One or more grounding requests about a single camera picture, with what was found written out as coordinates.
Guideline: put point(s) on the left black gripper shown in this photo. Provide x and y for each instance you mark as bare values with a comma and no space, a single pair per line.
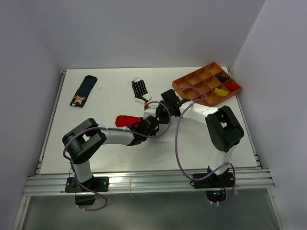
152,133

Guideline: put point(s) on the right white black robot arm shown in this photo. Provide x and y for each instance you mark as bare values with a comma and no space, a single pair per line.
224,130

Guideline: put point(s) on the red rolled sock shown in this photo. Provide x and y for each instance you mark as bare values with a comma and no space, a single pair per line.
231,86

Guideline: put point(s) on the black white striped sock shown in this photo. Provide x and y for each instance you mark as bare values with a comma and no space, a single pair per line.
141,94

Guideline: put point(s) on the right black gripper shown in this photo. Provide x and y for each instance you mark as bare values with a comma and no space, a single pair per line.
163,119

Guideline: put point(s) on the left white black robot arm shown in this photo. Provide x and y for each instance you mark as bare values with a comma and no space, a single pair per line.
83,141

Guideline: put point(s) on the yellow rolled sock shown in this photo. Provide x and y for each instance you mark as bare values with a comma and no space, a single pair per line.
220,92

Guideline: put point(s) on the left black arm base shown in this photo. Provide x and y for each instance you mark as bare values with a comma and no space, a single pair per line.
97,184

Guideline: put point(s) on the red Christmas sock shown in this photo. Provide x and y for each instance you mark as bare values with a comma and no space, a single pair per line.
127,121

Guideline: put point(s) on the navy patterned sock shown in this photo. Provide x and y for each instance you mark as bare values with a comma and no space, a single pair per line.
82,94

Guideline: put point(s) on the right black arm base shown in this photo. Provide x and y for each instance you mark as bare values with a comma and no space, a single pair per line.
214,181

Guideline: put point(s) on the dark green rolled sock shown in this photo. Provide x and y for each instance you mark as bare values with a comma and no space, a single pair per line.
222,79

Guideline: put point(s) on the orange compartment tray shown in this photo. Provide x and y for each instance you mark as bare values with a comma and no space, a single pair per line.
200,84

